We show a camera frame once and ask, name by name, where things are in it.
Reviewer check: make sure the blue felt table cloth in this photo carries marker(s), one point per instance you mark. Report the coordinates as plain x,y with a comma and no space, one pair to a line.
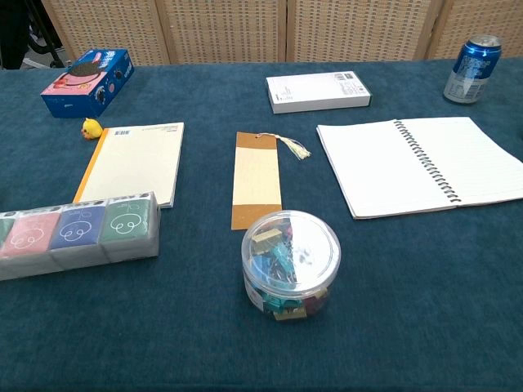
408,294

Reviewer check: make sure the black tripod stand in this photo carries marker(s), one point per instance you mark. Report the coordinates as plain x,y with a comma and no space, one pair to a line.
58,63

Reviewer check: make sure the woven wooden folding screen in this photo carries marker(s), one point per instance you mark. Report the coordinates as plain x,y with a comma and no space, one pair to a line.
229,28

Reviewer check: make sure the blue drink can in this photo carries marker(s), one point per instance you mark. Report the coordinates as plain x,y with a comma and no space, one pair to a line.
470,69

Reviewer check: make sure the open spiral notebook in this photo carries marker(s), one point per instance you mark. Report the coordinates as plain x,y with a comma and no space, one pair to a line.
392,167

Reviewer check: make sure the blue cookie box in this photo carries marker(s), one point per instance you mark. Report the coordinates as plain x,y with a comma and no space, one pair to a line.
69,102

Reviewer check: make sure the multicolour tissue pack bundle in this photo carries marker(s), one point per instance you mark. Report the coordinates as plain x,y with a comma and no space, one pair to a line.
77,241

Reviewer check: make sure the brown cream tasselled bookmark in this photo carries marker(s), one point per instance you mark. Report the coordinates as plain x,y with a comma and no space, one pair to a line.
256,179

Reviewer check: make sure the clear tub of binder clips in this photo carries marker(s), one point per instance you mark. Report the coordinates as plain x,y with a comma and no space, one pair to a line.
290,261

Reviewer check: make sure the white flat carton box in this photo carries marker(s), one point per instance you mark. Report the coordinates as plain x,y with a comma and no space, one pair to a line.
314,92

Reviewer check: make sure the cream notepad orange spine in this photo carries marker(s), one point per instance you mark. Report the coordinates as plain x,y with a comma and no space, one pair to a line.
135,163

